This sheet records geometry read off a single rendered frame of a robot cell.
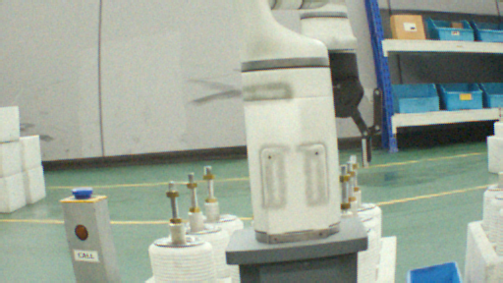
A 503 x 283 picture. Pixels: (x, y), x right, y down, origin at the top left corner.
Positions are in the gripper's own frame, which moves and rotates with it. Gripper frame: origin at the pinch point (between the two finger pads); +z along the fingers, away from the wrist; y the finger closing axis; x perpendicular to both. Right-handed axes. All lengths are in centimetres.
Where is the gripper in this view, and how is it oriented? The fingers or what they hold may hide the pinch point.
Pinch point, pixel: (341, 159)
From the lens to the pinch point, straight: 114.3
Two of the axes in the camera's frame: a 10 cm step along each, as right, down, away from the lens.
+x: -2.0, 0.6, -9.8
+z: 0.9, 10.0, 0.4
